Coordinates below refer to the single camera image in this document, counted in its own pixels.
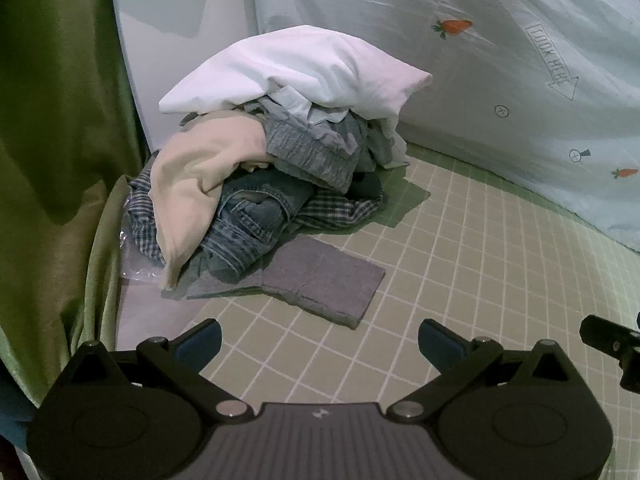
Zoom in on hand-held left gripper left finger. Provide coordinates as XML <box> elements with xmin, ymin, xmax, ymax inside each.
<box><xmin>66</xmin><ymin>318</ymin><xmax>256</xmax><ymax>421</ymax></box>

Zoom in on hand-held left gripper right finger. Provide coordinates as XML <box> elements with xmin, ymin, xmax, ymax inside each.
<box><xmin>387</xmin><ymin>318</ymin><xmax>577</xmax><ymax>421</ymax></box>

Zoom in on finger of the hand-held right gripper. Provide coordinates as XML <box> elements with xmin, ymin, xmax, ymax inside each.
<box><xmin>579</xmin><ymin>314</ymin><xmax>640</xmax><ymax>392</ymax></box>

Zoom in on white t-shirt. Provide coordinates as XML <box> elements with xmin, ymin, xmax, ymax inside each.
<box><xmin>158</xmin><ymin>24</ymin><xmax>434</xmax><ymax>122</ymax></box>

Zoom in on green grid bed sheet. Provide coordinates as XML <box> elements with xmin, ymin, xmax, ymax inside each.
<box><xmin>114</xmin><ymin>144</ymin><xmax>640</xmax><ymax>480</ymax></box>

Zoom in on clear plastic bag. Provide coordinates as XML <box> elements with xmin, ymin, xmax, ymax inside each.
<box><xmin>116</xmin><ymin>210</ymin><xmax>172</xmax><ymax>287</ymax></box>

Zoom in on blue denim jeans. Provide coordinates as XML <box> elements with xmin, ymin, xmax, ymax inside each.
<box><xmin>199</xmin><ymin>170</ymin><xmax>317</xmax><ymax>287</ymax></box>

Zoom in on flat grey garment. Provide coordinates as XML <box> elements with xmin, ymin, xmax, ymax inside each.
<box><xmin>186</xmin><ymin>236</ymin><xmax>387</xmax><ymax>331</ymax></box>

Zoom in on plaid shirt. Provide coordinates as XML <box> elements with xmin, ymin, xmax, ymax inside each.
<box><xmin>122</xmin><ymin>166</ymin><xmax>389</xmax><ymax>267</ymax></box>

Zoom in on cream garment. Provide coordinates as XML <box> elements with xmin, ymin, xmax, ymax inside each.
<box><xmin>149</xmin><ymin>110</ymin><xmax>277</xmax><ymax>292</ymax></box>

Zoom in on dark teal cloth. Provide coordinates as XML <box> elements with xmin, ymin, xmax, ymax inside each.
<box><xmin>0</xmin><ymin>375</ymin><xmax>47</xmax><ymax>442</ymax></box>

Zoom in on light blue garment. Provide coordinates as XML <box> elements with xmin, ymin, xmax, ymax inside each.
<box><xmin>270</xmin><ymin>85</ymin><xmax>412</xmax><ymax>172</ymax></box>

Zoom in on light blue carrot-print duvet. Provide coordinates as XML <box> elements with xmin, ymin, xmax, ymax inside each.
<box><xmin>249</xmin><ymin>0</ymin><xmax>640</xmax><ymax>254</ymax></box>

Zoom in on green curtain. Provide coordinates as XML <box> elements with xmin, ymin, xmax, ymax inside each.
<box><xmin>0</xmin><ymin>0</ymin><xmax>152</xmax><ymax>411</ymax></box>

